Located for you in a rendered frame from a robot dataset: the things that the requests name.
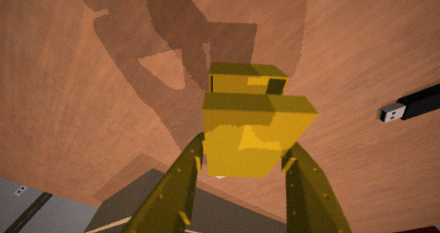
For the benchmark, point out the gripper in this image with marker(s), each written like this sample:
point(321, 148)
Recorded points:
point(311, 204)

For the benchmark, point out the yellow box lid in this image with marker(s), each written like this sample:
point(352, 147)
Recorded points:
point(246, 135)

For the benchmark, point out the black usb flash drive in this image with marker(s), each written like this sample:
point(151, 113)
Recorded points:
point(413, 105)

